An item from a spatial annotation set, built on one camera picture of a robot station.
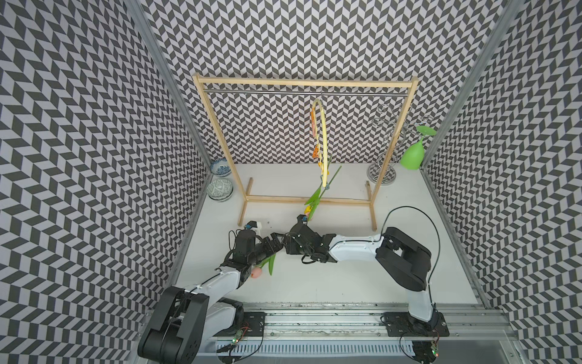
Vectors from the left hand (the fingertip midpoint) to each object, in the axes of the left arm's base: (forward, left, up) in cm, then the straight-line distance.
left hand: (280, 242), depth 88 cm
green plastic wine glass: (+26, -52, +21) cm, 62 cm away
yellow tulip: (+9, -12, +13) cm, 20 cm away
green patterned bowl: (+27, +30, -1) cm, 41 cm away
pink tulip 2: (+7, -11, +9) cm, 16 cm away
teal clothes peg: (+6, -17, +27) cm, 32 cm away
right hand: (0, -3, -3) cm, 5 cm away
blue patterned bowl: (+41, +33, 0) cm, 52 cm away
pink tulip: (-11, +8, -2) cm, 14 cm away
